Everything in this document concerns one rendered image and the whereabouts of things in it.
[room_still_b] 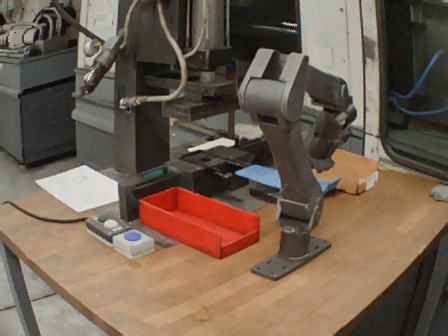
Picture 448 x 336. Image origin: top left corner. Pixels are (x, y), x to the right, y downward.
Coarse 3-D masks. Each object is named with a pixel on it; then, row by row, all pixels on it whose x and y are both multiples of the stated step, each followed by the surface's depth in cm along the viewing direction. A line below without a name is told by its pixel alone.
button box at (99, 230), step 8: (32, 216) 135; (40, 216) 134; (96, 216) 131; (88, 224) 129; (96, 224) 127; (104, 224) 127; (120, 224) 128; (88, 232) 130; (96, 232) 127; (104, 232) 124; (112, 232) 124; (120, 232) 125; (104, 240) 125; (112, 240) 123
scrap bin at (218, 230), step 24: (168, 192) 140; (192, 192) 139; (144, 216) 134; (168, 216) 128; (192, 216) 140; (216, 216) 135; (240, 216) 130; (192, 240) 124; (216, 240) 119; (240, 240) 123
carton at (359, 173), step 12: (336, 156) 167; (348, 156) 164; (360, 156) 161; (336, 168) 154; (348, 168) 151; (360, 168) 162; (372, 168) 159; (348, 180) 152; (360, 180) 161; (372, 180) 157; (348, 192) 153; (360, 192) 152
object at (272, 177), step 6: (246, 168) 143; (252, 168) 143; (258, 168) 144; (264, 168) 144; (246, 174) 140; (252, 174) 140; (270, 174) 140; (276, 174) 140; (264, 180) 136; (270, 180) 137; (276, 180) 137; (276, 186) 133
